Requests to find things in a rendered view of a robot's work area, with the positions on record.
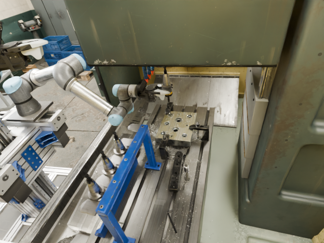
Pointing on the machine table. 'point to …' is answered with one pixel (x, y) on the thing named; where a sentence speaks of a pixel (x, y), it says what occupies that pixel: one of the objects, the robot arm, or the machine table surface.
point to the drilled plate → (178, 139)
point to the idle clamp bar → (176, 172)
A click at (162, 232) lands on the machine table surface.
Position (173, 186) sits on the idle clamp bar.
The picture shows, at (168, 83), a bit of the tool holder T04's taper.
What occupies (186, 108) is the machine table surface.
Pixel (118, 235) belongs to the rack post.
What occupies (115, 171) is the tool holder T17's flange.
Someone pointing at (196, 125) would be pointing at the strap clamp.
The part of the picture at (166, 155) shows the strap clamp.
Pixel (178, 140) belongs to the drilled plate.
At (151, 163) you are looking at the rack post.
